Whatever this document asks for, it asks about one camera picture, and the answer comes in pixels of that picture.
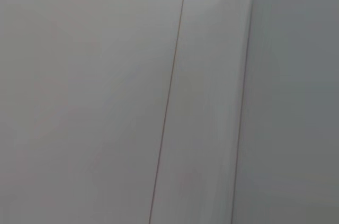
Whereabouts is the grey blue partition panel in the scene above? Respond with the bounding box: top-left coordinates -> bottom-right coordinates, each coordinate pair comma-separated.
231,0 -> 339,224

